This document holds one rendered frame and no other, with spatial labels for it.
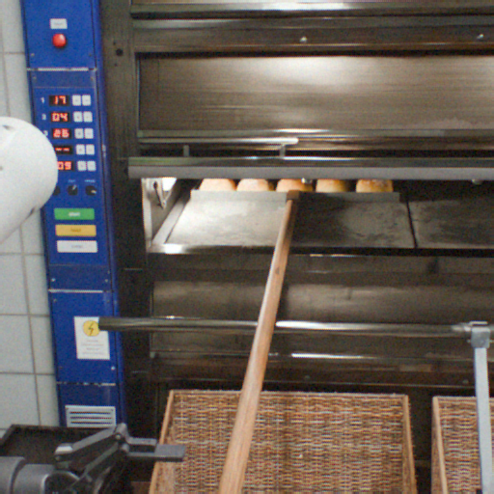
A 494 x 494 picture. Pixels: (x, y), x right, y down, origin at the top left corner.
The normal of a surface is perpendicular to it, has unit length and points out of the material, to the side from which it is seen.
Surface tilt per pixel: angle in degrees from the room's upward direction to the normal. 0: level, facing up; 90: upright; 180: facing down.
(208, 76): 70
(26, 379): 90
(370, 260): 90
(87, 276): 90
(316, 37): 90
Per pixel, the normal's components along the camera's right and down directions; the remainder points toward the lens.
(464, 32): -0.11, 0.32
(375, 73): -0.11, -0.02
